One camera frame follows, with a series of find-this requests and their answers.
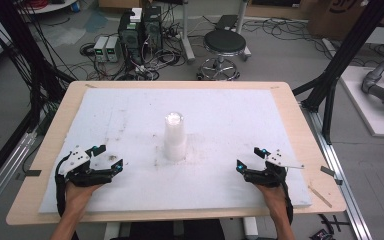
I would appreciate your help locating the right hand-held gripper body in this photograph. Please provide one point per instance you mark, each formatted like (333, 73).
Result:
(273, 173)

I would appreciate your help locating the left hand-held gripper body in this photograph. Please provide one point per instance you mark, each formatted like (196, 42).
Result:
(78, 161)

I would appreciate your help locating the person's right hand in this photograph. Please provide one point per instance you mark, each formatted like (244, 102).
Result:
(275, 200)

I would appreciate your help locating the person's left hand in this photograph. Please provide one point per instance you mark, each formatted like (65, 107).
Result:
(77, 198)

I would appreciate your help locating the black tape piece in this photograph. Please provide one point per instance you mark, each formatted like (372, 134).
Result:
(327, 171)
(33, 172)

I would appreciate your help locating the thin wooden stick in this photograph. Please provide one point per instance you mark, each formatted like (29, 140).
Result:
(320, 196)

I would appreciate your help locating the white table leg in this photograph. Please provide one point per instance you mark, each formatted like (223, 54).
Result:
(112, 231)
(250, 228)

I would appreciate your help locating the stack of clear plastic cups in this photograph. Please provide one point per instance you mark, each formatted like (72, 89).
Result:
(175, 138)

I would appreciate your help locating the white foam mat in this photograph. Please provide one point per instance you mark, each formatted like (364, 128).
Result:
(206, 110)

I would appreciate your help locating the person's dark trousers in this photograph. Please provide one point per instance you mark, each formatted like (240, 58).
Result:
(180, 231)

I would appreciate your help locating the grey power supply unit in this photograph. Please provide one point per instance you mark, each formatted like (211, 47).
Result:
(100, 48)
(113, 49)

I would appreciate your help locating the white platform board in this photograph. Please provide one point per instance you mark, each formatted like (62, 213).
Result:
(363, 100)

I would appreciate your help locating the black computer tower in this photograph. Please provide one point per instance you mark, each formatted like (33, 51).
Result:
(153, 30)
(130, 38)

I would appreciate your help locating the black round stool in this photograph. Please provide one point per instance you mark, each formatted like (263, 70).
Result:
(225, 41)

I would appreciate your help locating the white stand leg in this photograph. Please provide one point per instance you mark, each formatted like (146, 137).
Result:
(243, 20)
(187, 36)

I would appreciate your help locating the black flat case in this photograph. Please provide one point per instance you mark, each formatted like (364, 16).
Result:
(227, 22)

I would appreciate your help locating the small white box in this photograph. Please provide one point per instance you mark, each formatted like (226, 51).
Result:
(136, 15)

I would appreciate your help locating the brown cardboard box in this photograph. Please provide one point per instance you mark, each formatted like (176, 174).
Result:
(336, 18)

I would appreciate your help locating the aluminium floor rail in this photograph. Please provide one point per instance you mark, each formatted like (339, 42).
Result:
(341, 186)
(3, 173)

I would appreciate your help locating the black metal frame post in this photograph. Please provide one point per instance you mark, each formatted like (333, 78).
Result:
(346, 50)
(23, 43)

